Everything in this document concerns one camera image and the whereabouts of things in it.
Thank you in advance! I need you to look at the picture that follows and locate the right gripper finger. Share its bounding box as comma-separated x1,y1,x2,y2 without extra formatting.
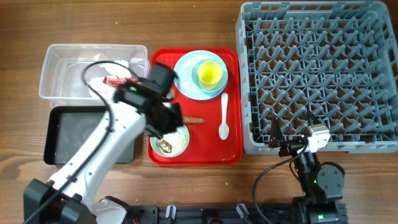
307,110,320,126
271,117,284,142

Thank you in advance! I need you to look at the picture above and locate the brown food stick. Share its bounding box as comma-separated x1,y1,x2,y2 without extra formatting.
183,116,205,124

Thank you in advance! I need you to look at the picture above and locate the red snack wrapper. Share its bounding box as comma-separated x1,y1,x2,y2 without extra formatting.
103,77,139,88

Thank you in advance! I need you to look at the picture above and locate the white paper napkin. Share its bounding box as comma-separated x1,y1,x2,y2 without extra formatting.
88,75,117,100

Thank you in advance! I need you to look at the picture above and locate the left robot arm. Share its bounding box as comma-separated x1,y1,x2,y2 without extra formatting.
24,63,183,223

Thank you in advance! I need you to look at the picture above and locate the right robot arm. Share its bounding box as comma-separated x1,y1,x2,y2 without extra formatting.
269,112,348,223

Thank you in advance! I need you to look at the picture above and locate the grey plastic dishwasher rack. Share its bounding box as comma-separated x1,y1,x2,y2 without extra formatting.
235,1,397,154

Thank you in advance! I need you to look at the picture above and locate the black rectangular waste tray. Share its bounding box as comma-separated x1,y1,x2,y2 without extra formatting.
43,105,136,166

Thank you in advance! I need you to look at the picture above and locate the green bowl with food scraps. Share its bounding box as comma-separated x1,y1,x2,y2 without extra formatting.
149,126,190,157

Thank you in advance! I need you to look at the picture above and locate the red plastic serving tray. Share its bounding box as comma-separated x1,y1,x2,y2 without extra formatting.
147,47,243,166

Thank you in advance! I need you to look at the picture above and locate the light blue plate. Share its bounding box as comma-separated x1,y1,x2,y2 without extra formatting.
174,50,227,101

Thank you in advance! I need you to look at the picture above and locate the white plastic spoon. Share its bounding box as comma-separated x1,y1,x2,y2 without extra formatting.
218,93,229,140

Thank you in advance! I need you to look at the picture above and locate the yellow plastic cup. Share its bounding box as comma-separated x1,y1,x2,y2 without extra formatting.
198,61,223,91

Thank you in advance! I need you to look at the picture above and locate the light blue shallow bowl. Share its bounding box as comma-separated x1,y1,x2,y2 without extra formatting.
192,60,228,96

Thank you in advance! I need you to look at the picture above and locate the clear plastic storage bin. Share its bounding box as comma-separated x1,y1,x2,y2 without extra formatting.
39,44,150,108

